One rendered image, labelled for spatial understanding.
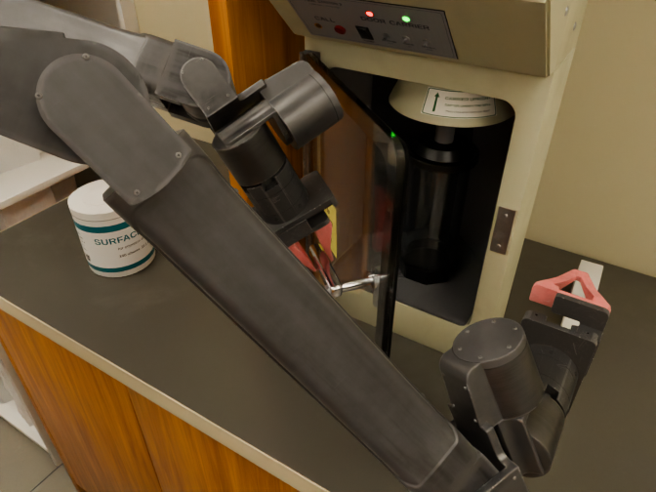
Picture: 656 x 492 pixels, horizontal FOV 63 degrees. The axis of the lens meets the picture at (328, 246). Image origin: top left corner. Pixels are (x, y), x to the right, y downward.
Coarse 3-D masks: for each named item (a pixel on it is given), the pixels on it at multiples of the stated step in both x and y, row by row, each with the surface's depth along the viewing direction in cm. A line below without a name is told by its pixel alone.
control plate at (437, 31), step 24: (288, 0) 60; (312, 0) 58; (336, 0) 56; (360, 0) 54; (312, 24) 64; (336, 24) 61; (360, 24) 59; (384, 24) 57; (408, 24) 55; (432, 24) 53; (408, 48) 60; (432, 48) 58
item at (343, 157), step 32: (320, 64) 65; (352, 96) 57; (352, 128) 57; (384, 128) 50; (320, 160) 72; (352, 160) 59; (384, 160) 51; (352, 192) 61; (384, 192) 52; (352, 224) 64; (384, 224) 54; (352, 256) 66; (384, 256) 55; (384, 288) 57; (384, 320) 59
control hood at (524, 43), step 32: (384, 0) 53; (416, 0) 51; (448, 0) 49; (480, 0) 47; (512, 0) 45; (544, 0) 44; (480, 32) 52; (512, 32) 50; (544, 32) 48; (480, 64) 58; (512, 64) 55; (544, 64) 53
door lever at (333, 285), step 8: (312, 248) 65; (320, 248) 65; (312, 256) 65; (320, 256) 64; (320, 264) 63; (328, 264) 63; (320, 272) 62; (328, 272) 61; (368, 272) 61; (328, 280) 60; (336, 280) 60; (352, 280) 61; (360, 280) 61; (368, 280) 61; (328, 288) 60; (336, 288) 60; (344, 288) 60; (352, 288) 60; (360, 288) 61; (368, 288) 61; (336, 296) 60
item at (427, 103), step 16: (400, 80) 73; (400, 96) 72; (416, 96) 69; (432, 96) 68; (448, 96) 67; (464, 96) 67; (480, 96) 67; (400, 112) 71; (416, 112) 70; (432, 112) 68; (448, 112) 68; (464, 112) 67; (480, 112) 68; (496, 112) 68; (512, 112) 71
